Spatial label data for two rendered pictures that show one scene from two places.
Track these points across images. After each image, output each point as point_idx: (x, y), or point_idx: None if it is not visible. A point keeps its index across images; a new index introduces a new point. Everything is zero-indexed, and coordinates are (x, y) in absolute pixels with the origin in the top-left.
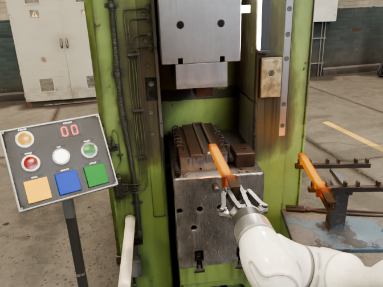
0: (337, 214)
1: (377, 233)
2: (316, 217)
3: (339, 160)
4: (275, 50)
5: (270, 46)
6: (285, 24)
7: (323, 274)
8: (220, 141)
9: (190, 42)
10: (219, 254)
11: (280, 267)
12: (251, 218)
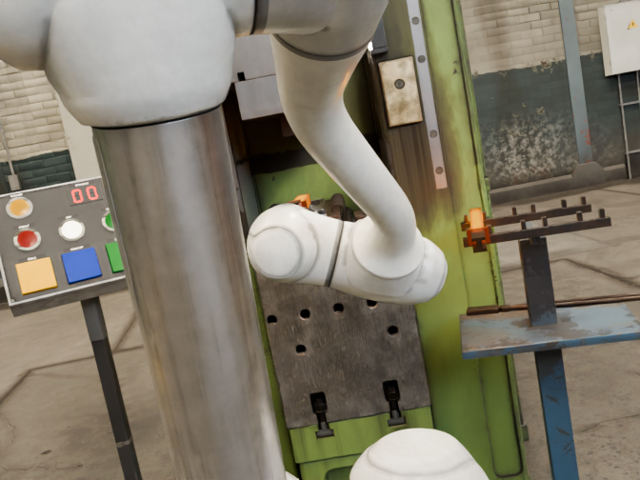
0: (536, 292)
1: (615, 318)
2: (515, 315)
3: (533, 206)
4: (400, 49)
5: (390, 43)
6: (408, 7)
7: (351, 239)
8: (337, 209)
9: (251, 47)
10: (353, 397)
11: (273, 221)
12: (277, 206)
